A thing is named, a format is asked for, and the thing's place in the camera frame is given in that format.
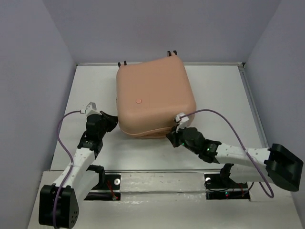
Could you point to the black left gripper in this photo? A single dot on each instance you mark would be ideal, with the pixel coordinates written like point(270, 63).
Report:
point(112, 120)

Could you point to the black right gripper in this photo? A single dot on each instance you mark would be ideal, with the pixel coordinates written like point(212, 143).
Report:
point(173, 136)

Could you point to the pink hard-shell suitcase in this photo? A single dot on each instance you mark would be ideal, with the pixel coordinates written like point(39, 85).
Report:
point(151, 94)

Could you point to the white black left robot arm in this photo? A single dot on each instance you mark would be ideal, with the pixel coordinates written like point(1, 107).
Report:
point(59, 202)

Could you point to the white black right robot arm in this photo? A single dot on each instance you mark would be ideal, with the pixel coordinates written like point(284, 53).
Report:
point(275, 165)

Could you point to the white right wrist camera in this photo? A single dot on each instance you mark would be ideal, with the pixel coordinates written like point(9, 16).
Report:
point(182, 121)

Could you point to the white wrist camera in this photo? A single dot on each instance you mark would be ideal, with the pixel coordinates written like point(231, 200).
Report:
point(90, 109)
point(182, 121)

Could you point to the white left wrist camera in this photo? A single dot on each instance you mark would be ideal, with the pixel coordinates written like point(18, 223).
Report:
point(90, 109)

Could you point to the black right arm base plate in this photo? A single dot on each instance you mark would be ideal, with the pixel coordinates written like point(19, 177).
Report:
point(217, 189)

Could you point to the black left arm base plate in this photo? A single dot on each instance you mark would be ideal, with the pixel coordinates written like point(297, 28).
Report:
point(109, 190)

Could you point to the aluminium table edge rail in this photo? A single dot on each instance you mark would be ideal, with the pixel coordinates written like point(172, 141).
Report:
point(255, 114)

